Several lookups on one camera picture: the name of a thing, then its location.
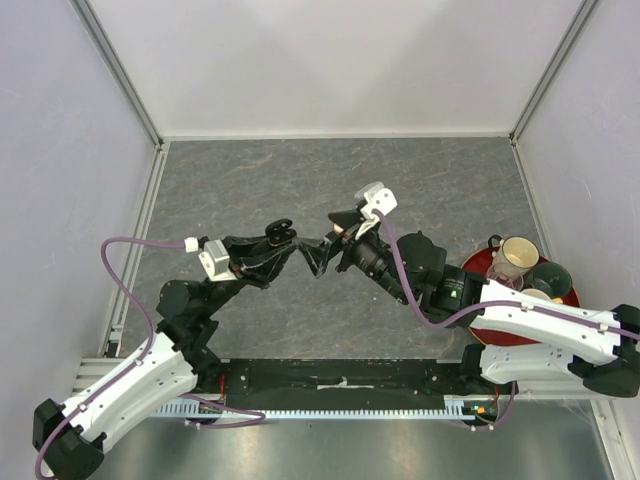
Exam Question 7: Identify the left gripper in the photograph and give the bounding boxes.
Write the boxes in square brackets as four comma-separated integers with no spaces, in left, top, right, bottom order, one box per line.
[201,230,296,317]

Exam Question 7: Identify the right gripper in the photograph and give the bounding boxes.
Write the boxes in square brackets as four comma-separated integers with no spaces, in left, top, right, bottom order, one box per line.
[292,208,412,305]

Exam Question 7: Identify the black earbud charging case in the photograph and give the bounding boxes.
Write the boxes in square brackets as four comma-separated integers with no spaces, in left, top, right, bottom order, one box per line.
[265,218,297,248]

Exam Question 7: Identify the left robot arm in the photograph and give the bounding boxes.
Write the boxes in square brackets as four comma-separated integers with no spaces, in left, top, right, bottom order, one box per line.
[32,221,297,479]

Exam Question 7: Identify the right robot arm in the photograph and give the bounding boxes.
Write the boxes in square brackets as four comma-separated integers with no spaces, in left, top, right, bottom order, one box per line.
[297,211,639,398]

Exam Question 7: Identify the clear glass cup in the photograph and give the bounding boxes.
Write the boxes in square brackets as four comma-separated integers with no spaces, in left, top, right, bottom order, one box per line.
[486,263,524,291]

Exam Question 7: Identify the cream mug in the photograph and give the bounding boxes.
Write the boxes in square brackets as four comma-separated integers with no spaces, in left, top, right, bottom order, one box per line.
[488,234,540,279]

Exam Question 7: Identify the dark green cup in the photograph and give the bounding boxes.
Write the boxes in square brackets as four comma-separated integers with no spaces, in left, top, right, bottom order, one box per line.
[525,262,573,298]

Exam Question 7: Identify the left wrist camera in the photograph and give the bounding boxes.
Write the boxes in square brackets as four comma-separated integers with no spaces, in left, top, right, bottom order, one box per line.
[198,239,237,282]

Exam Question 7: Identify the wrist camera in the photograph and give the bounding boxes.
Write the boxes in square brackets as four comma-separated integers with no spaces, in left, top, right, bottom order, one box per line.
[355,181,398,240]
[198,239,237,282]

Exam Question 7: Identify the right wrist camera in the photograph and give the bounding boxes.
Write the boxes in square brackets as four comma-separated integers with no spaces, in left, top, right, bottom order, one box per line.
[355,181,398,240]

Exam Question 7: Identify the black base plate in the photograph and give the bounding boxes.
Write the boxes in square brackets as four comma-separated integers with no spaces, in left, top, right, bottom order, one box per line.
[194,359,509,411]

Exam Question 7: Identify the slotted cable duct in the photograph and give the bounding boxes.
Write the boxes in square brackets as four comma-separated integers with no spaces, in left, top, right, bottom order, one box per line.
[150,398,475,421]

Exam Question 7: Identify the cream cup with handle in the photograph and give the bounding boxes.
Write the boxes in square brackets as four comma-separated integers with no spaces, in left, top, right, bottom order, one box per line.
[521,288,564,305]

